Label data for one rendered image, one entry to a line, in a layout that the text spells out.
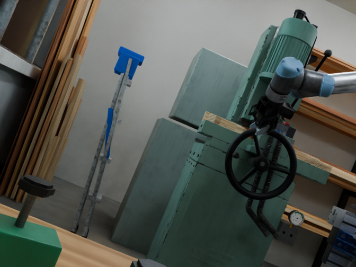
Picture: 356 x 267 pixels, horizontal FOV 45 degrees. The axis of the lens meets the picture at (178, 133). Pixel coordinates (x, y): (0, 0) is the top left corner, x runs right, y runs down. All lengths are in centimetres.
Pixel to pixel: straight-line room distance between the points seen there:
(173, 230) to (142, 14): 287
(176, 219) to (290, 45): 94
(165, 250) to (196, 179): 34
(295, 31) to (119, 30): 255
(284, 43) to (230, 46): 239
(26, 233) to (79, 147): 377
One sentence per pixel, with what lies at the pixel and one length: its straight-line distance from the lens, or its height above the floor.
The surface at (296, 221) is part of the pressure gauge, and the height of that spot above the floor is 65.
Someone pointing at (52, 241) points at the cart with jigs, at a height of 58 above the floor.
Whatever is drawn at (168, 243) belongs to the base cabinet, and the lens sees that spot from 194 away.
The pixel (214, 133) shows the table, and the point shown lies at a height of 86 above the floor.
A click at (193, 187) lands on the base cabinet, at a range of 191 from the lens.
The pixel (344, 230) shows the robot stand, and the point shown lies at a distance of 221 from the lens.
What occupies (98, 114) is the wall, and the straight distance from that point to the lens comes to 430.
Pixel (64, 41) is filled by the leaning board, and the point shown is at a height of 108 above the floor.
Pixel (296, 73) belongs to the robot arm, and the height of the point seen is 110.
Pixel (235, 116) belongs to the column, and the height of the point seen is 100.
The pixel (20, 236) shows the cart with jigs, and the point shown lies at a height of 58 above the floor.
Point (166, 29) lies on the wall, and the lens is 441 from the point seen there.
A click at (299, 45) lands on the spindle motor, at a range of 211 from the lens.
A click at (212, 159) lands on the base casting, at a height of 75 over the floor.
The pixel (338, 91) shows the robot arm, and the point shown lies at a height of 115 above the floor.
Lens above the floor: 75
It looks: 1 degrees up
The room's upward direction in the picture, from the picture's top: 23 degrees clockwise
